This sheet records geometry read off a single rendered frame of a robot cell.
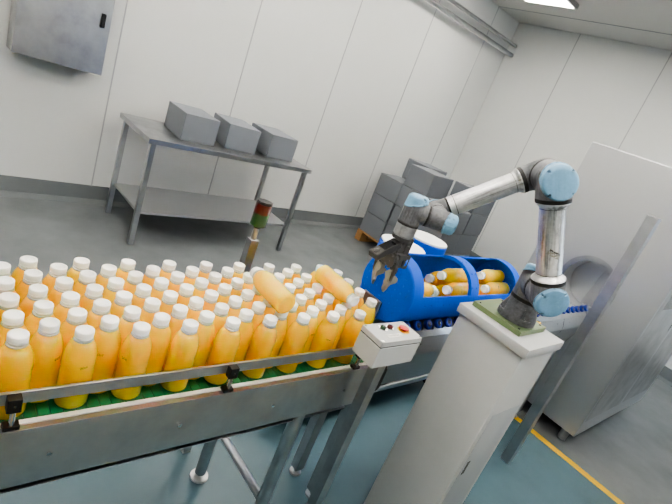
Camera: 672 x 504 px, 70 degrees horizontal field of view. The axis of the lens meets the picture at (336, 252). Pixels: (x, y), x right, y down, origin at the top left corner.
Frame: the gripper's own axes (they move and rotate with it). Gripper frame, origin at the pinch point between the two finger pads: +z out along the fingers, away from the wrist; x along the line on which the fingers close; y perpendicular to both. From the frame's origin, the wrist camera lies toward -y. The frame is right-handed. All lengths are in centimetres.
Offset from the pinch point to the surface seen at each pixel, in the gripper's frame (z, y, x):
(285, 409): 37, -36, -14
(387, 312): 14.8, 17.1, 3.0
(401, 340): 5.7, -9.2, -24.9
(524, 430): 90, 159, -25
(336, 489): 116, 34, -1
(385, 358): 12.1, -13.3, -25.0
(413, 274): -4.5, 18.1, -0.1
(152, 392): 26, -79, -9
